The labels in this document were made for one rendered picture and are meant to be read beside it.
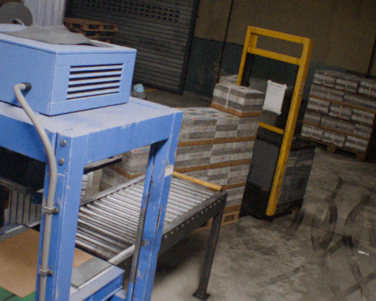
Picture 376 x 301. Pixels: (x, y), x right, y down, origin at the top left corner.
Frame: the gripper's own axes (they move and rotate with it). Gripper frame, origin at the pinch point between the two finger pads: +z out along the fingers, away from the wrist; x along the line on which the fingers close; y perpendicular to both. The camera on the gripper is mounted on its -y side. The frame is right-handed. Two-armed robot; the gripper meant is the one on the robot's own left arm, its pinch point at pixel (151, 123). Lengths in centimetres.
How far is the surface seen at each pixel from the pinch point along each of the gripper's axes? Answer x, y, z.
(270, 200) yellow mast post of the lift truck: 33, -87, 134
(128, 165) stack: 14.2, 38.4, 10.4
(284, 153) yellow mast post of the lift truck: 36, -112, 90
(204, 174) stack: 18, -26, 64
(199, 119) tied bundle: 17.3, -34.8, 11.6
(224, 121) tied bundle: 18, -61, 29
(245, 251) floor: 65, -14, 122
